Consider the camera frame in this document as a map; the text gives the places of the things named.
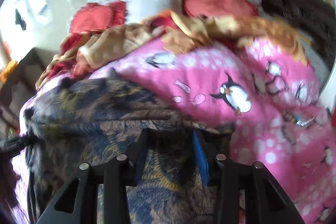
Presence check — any dark floral patterned garment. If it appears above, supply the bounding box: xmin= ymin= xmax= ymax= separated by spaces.
xmin=1 ymin=71 xmax=234 ymax=223

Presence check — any pink penguin blanket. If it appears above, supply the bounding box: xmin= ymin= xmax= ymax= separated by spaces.
xmin=21 ymin=39 xmax=335 ymax=223

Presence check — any red and gold blanket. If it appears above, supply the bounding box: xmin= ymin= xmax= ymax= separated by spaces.
xmin=35 ymin=12 xmax=308 ymax=90

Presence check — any dark wooden side table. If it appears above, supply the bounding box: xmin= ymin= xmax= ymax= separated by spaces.
xmin=1 ymin=47 xmax=46 ymax=130

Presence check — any red heart pillow left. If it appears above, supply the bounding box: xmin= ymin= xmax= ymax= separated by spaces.
xmin=69 ymin=1 xmax=126 ymax=33

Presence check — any red heart pillow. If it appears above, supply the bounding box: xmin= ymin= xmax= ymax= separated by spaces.
xmin=69 ymin=1 xmax=126 ymax=33
xmin=182 ymin=0 xmax=259 ymax=18

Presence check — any white pillow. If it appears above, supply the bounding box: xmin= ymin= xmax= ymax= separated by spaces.
xmin=123 ymin=0 xmax=182 ymax=24

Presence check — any red heart pillow right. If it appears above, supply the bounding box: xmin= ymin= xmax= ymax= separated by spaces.
xmin=182 ymin=0 xmax=259 ymax=18

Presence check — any dark carved wooden headboard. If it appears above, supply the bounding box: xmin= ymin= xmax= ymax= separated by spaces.
xmin=261 ymin=0 xmax=335 ymax=69

